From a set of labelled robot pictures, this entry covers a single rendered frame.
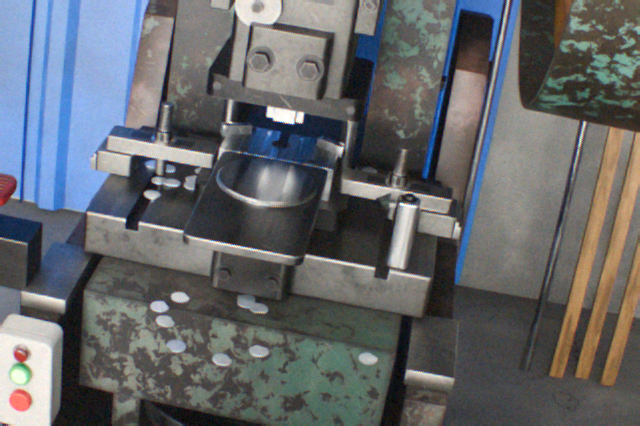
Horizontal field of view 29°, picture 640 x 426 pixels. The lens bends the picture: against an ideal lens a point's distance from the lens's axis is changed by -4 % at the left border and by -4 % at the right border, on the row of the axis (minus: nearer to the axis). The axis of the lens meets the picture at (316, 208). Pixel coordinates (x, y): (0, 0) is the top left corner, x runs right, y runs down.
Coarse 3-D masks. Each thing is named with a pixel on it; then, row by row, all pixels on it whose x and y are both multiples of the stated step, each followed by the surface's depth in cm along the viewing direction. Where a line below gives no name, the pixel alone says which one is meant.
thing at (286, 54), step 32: (256, 0) 152; (288, 0) 152; (320, 0) 152; (352, 0) 151; (256, 32) 151; (288, 32) 151; (320, 32) 153; (352, 32) 153; (256, 64) 152; (288, 64) 153; (320, 64) 152; (352, 64) 161; (320, 96) 154
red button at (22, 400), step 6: (18, 390) 149; (24, 390) 149; (12, 396) 149; (18, 396) 149; (24, 396) 149; (30, 396) 150; (12, 402) 149; (18, 402) 149; (24, 402) 149; (30, 402) 149; (18, 408) 149; (24, 408) 149
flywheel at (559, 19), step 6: (558, 0) 167; (564, 0) 162; (570, 0) 161; (558, 6) 166; (564, 6) 160; (558, 12) 165; (564, 12) 158; (558, 18) 164; (564, 18) 157; (558, 24) 163; (564, 24) 156; (558, 30) 162; (558, 36) 161; (558, 42) 160
